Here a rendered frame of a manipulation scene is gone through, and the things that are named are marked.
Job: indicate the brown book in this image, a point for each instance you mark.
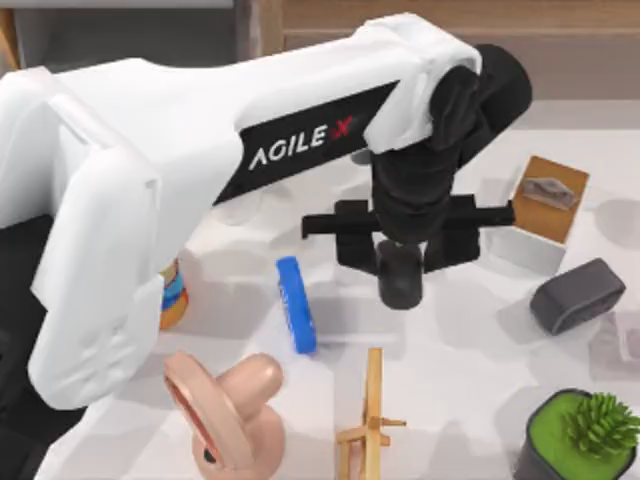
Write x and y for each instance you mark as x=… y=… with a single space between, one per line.
x=545 y=215

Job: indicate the blue stapler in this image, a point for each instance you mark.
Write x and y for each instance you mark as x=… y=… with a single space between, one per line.
x=297 y=310

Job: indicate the dark grey rounded box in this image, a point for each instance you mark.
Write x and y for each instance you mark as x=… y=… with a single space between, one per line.
x=575 y=295

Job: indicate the wooden framed blackboard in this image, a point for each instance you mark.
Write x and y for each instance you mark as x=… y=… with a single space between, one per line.
x=372 y=400

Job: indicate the wooden cupboard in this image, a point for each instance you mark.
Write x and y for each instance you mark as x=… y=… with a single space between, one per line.
x=575 y=50

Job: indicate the stack of coloured rings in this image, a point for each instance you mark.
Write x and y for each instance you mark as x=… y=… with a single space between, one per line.
x=172 y=305

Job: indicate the pink trophy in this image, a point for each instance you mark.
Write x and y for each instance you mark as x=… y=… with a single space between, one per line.
x=230 y=415

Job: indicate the green plant in dark pot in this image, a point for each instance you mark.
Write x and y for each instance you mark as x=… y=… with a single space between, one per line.
x=580 y=440

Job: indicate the grey cabinet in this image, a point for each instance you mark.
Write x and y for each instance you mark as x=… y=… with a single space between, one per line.
x=125 y=30

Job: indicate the dark rounded camera box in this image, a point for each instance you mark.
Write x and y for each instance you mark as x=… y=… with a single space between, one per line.
x=400 y=280

